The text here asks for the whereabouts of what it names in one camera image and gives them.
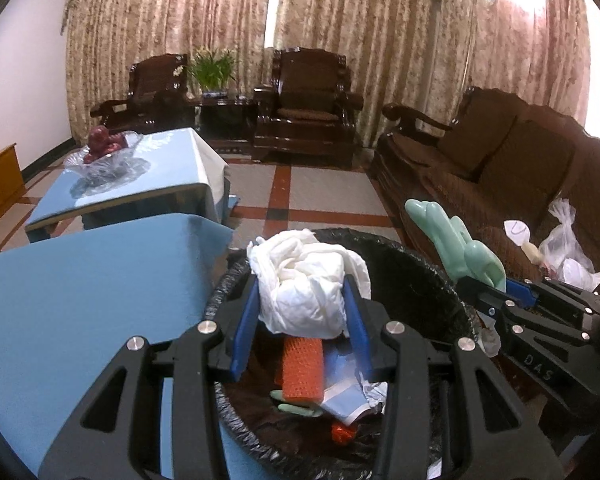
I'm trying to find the red apples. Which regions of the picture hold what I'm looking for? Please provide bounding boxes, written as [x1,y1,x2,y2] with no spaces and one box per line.
[83,126,128,165]

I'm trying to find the dark wooden sofa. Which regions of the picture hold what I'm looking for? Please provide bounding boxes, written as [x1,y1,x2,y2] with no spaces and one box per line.
[372,87,600,280]

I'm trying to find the green rubber glove white cuff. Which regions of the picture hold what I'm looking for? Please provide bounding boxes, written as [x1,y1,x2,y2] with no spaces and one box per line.
[270,390,324,418]

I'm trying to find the beige patterned curtains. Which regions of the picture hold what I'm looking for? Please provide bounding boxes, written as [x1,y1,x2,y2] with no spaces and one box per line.
[62,0,590,146]

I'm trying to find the blue far tablecloth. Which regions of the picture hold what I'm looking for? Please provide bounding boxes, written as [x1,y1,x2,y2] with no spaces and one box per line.
[24,128,237,243]

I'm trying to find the black lined trash bin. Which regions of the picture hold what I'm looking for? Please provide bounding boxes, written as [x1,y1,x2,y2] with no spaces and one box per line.
[215,228,479,479]

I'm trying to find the dark side table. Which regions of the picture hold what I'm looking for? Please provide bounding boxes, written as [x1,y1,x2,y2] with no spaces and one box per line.
[196,96,257,153]

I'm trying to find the blue tablecloth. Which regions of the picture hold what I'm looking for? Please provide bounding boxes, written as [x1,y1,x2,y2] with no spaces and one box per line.
[0,214,266,479]
[24,128,237,243]

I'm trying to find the glass fruit bowl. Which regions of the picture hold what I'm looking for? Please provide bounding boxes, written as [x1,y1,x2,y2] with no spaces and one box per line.
[64,131,144,185]

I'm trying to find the blue near tablecloth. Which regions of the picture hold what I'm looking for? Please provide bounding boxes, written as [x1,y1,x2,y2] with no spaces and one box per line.
[0,214,266,479]

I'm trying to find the green potted plant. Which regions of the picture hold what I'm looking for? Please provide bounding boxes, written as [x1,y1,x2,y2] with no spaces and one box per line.
[188,48,236,93]

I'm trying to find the dark wooden left armchair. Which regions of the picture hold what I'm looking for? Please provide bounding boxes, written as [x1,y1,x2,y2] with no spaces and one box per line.
[90,53,188,133]

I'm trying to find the dark wooden right armchair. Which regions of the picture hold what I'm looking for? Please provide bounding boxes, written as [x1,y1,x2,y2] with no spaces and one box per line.
[251,47,364,168]

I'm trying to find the dark wooden armchair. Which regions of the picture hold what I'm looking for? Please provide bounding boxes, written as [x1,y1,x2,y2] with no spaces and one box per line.
[90,53,188,133]
[251,47,364,168]

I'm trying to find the orange foam fruit net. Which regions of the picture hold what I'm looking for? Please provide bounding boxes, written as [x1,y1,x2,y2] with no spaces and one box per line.
[282,336,325,403]

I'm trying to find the white plastic bags on sofa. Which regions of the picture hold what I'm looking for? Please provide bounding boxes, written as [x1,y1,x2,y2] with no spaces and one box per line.
[503,198,600,292]

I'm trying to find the white blue tissue box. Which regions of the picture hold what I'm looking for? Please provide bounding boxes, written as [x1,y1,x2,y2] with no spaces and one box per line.
[319,341,389,428]

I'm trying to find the red plastic bag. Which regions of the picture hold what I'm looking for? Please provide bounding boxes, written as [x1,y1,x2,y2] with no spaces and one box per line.
[330,419,358,446]

